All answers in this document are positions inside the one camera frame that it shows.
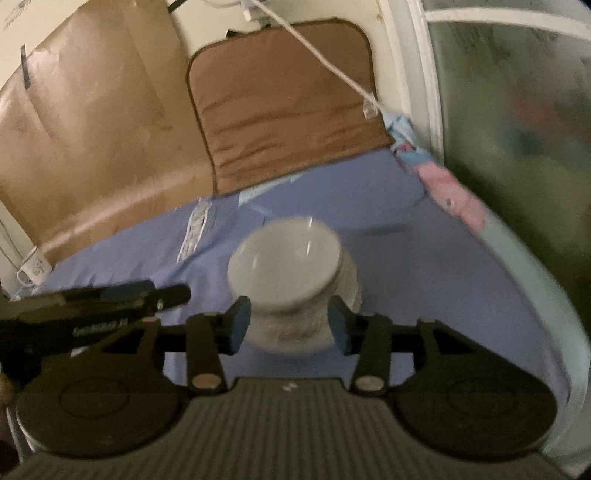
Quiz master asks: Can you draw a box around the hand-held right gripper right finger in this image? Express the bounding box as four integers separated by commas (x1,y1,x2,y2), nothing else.
326,294,491,394

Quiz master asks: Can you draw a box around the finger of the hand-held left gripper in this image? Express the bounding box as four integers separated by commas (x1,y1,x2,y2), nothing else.
139,283,193,312

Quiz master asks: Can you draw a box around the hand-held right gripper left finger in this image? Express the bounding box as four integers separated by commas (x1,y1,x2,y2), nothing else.
92,295,252,396

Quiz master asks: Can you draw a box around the white floral bowl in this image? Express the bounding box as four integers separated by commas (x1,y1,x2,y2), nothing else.
227,215,344,318
248,256,360,357

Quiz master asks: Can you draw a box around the blue printed blanket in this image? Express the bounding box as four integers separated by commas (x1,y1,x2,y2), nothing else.
34,148,571,407

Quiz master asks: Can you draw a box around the pink printed cloth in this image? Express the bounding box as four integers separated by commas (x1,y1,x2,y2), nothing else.
383,111,492,232

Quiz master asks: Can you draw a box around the brown padded cushion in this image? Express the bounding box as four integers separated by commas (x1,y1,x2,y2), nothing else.
186,18,396,195

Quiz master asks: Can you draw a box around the black tape strip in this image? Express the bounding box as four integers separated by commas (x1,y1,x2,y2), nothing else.
20,45,34,89

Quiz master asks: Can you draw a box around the white cable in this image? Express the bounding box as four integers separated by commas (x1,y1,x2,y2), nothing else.
249,0,414,139

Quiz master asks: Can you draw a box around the white window frame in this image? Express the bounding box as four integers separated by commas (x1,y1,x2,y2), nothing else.
406,0,591,162

